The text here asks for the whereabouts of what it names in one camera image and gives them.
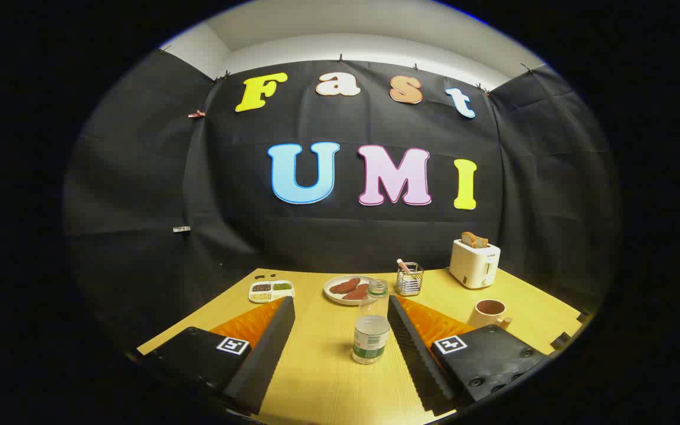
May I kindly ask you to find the wire mesh holder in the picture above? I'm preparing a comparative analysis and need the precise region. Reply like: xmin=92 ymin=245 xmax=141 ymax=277
xmin=396 ymin=262 xmax=424 ymax=296

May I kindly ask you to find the clear plastic bottle green ring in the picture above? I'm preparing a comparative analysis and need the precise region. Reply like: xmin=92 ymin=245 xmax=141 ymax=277
xmin=352 ymin=279 xmax=392 ymax=365

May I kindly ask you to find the white toaster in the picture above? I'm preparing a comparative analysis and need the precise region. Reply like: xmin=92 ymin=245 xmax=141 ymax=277
xmin=449 ymin=238 xmax=501 ymax=289

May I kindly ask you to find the wooden table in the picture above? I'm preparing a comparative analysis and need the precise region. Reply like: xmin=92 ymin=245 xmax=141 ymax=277
xmin=136 ymin=269 xmax=589 ymax=425

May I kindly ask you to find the white divided condiment tray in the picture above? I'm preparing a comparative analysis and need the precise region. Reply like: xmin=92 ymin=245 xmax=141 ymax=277
xmin=249 ymin=280 xmax=295 ymax=303

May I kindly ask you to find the black backdrop cloth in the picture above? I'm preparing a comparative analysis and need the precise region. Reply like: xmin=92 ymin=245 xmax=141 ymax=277
xmin=63 ymin=50 xmax=621 ymax=355

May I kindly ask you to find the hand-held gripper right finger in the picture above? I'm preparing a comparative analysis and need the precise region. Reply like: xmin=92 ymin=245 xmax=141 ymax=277
xmin=387 ymin=294 xmax=550 ymax=417

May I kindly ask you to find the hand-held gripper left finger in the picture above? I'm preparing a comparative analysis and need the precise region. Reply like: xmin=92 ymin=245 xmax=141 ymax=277
xmin=133 ymin=295 xmax=297 ymax=416

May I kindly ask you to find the white round plate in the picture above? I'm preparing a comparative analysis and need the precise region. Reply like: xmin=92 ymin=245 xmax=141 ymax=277
xmin=323 ymin=275 xmax=376 ymax=306

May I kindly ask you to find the beige cup wooden handle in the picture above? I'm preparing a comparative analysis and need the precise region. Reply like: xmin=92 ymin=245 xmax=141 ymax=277
xmin=467 ymin=299 xmax=513 ymax=331

